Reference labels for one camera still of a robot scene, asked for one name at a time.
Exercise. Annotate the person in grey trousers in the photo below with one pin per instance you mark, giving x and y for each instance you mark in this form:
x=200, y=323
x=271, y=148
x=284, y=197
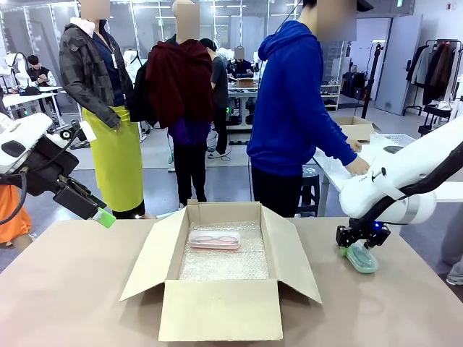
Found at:
x=454, y=246

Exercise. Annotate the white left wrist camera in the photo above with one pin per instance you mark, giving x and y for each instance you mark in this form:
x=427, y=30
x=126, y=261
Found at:
x=88, y=132

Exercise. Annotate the glasses with dark frame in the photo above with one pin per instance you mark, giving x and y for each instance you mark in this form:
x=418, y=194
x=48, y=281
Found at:
x=206, y=238

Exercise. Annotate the mannequin with maroon cloak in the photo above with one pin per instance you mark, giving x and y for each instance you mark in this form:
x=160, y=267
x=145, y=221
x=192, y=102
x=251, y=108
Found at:
x=181, y=83

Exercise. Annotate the clear bubble wrap sheet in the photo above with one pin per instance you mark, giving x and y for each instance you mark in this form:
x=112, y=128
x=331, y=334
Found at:
x=224, y=265

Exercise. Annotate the clothes rack with coats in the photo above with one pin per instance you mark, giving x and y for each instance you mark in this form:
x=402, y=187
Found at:
x=434, y=68

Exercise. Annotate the white side table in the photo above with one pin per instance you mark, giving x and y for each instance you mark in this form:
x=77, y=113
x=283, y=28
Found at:
x=334, y=182

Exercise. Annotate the person in blue hoodie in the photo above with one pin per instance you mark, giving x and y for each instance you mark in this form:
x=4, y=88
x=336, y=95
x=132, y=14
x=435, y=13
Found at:
x=289, y=108

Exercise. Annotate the clear plastic wrap sheet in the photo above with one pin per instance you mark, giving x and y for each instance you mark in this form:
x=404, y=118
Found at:
x=329, y=162

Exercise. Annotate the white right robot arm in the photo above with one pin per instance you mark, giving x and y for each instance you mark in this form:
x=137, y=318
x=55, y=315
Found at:
x=380, y=195

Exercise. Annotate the person's right forearm blue sleeve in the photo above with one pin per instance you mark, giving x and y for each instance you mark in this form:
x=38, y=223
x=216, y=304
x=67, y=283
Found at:
x=340, y=152

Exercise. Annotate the mannequin camouflage jacket yellow skirt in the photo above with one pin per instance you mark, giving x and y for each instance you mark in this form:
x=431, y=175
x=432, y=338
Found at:
x=105, y=108

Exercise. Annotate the black tripod stand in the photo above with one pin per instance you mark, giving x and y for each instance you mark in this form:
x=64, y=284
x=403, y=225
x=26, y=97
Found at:
x=370, y=86

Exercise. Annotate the background workbench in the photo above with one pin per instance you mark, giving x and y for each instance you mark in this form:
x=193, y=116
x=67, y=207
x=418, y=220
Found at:
x=244, y=90

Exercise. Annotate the pink clear glasses case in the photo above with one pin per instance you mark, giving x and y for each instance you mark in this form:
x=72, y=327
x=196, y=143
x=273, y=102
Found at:
x=235, y=243

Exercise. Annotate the large open cardboard box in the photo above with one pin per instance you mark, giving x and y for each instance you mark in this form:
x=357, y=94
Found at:
x=217, y=311

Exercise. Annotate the green clear glasses case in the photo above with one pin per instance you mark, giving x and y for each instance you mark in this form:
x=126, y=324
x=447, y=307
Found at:
x=365, y=268

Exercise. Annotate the black utility cart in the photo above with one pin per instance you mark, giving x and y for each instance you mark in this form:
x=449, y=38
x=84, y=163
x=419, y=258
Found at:
x=434, y=110

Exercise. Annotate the white plastic mesh basket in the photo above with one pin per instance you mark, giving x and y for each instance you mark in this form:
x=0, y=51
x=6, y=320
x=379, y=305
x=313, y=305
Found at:
x=394, y=139

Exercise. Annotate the seated person in varsity jacket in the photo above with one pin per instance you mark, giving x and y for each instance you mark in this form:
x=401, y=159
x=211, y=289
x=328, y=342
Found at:
x=38, y=74

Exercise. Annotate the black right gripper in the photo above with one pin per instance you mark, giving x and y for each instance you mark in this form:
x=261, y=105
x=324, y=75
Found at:
x=347, y=235

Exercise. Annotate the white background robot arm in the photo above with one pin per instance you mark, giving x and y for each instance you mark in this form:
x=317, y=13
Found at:
x=14, y=67
x=224, y=54

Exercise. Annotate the seated person at workbench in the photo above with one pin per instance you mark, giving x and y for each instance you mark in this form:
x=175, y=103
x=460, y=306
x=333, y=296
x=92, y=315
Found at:
x=240, y=67

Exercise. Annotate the white shoe shelf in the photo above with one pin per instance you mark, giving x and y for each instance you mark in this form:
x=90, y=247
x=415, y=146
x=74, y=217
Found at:
x=331, y=97

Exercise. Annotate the small open cardboard box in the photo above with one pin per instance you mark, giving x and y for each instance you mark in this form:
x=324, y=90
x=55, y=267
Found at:
x=356, y=131

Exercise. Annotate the person's left hand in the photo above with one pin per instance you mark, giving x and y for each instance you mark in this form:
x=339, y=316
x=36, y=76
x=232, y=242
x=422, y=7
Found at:
x=356, y=145

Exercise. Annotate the black stool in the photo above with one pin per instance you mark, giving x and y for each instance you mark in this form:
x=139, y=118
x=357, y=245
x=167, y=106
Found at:
x=309, y=193

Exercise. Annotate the person's right hand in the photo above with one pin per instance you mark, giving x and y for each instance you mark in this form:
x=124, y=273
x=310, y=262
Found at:
x=357, y=168

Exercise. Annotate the white height-adjustable desk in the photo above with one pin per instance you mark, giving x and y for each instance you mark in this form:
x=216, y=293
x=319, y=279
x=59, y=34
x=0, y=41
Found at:
x=21, y=99

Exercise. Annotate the person grey shirt black cap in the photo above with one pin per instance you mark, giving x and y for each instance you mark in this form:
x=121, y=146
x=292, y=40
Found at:
x=218, y=90

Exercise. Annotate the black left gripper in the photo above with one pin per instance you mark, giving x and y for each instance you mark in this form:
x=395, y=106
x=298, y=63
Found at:
x=50, y=162

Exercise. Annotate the black suitcase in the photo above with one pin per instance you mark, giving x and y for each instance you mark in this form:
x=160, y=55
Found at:
x=352, y=85

